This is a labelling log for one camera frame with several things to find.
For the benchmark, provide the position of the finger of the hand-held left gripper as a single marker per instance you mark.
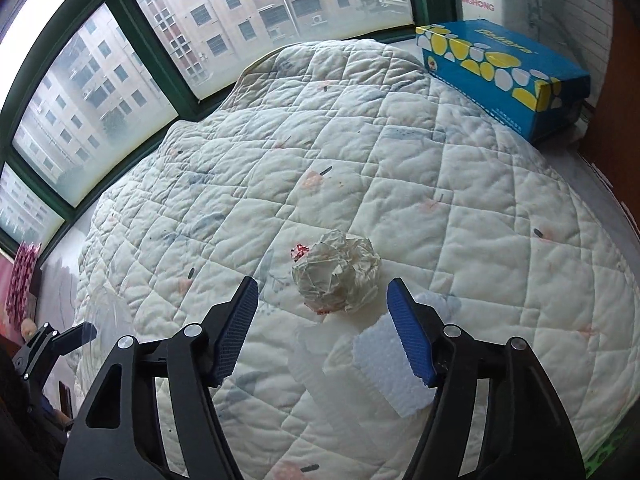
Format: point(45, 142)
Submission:
point(55, 340)

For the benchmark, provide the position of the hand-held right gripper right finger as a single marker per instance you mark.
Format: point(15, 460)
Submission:
point(410, 340)

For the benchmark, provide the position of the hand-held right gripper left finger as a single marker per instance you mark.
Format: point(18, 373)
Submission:
point(235, 330)

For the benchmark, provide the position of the white foam block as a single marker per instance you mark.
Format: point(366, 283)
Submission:
point(380, 370)

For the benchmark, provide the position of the plastic wrapper ball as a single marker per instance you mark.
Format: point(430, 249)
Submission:
point(335, 270)

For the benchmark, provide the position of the green plastic basket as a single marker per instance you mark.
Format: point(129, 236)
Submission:
point(607, 462)

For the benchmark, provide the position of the pink patterned cloth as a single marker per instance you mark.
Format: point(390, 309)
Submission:
point(22, 280)

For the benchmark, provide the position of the white quilted blanket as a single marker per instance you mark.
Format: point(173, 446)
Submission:
point(350, 160)

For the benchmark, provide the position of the blue tissue box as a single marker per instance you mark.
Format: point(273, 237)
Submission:
point(500, 70)

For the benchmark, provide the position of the apartment building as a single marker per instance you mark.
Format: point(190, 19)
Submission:
point(240, 20)

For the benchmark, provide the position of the brown wooden cabinet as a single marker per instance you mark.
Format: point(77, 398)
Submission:
point(625, 110)

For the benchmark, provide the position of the green window frame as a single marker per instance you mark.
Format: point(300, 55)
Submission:
point(159, 60)

